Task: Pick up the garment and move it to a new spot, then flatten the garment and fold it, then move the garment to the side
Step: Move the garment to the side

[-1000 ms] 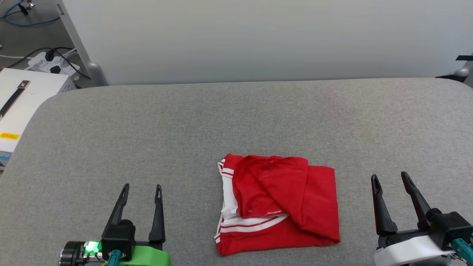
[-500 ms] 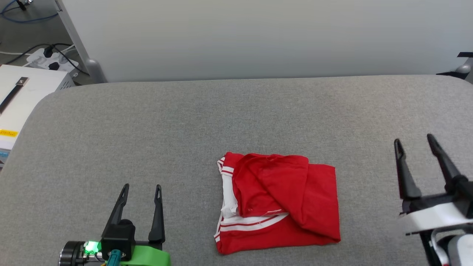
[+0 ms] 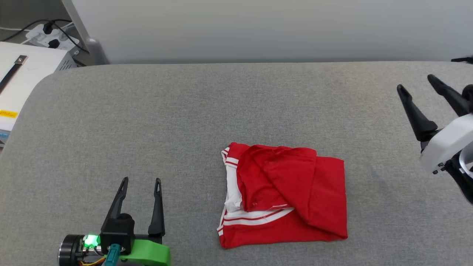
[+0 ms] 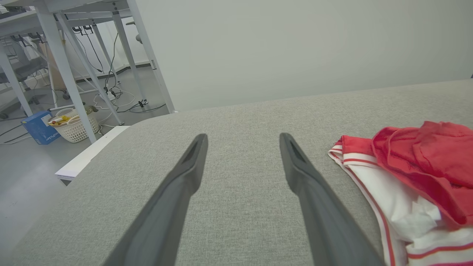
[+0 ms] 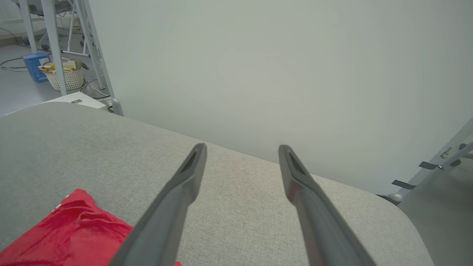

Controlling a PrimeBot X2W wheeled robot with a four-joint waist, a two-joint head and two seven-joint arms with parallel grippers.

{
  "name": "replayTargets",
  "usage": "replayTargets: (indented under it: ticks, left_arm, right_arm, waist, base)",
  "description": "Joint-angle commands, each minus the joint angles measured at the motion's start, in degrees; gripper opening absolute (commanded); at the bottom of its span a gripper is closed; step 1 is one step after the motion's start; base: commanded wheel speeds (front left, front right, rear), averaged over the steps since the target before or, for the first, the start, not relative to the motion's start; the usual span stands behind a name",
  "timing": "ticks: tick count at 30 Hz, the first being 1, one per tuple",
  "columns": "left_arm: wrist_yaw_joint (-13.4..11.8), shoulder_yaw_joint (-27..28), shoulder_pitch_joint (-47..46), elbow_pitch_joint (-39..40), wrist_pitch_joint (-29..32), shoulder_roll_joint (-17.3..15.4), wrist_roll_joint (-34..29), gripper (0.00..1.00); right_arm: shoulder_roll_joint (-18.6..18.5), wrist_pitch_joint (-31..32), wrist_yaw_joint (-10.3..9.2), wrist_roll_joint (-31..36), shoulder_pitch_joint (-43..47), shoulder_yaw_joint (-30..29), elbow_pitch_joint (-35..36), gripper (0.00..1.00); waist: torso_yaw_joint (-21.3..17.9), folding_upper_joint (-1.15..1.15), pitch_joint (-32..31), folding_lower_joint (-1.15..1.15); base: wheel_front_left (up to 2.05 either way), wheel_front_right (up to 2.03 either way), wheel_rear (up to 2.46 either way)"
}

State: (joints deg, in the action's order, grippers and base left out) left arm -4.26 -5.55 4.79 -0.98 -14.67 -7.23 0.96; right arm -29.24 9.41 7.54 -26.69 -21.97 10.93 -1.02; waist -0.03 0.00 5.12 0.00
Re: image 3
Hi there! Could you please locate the white power strip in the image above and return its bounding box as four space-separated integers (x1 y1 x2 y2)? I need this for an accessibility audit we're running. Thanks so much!
25 24 80 51

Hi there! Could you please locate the teal cable connector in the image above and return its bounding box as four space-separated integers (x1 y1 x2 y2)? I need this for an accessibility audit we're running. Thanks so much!
105 244 122 266

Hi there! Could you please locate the black power cable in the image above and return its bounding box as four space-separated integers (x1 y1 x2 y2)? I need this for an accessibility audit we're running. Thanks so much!
0 19 89 54

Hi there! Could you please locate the white metal appliance box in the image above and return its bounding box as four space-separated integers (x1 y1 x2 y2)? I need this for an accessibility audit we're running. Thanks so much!
0 42 78 148

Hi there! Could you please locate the grey metal frame with round foot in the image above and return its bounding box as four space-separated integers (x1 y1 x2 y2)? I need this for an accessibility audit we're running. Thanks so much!
61 0 110 65

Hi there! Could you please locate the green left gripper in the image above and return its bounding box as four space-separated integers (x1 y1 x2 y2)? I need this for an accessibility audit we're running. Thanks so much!
101 177 171 266

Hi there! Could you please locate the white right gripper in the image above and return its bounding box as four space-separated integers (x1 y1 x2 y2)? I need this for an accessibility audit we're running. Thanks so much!
397 74 473 174

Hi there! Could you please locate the red and white jersey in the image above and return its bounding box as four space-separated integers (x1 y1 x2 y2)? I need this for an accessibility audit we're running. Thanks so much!
217 142 348 249

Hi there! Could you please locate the grey fabric sofa seat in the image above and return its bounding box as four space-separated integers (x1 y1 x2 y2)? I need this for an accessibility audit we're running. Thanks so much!
0 61 473 266

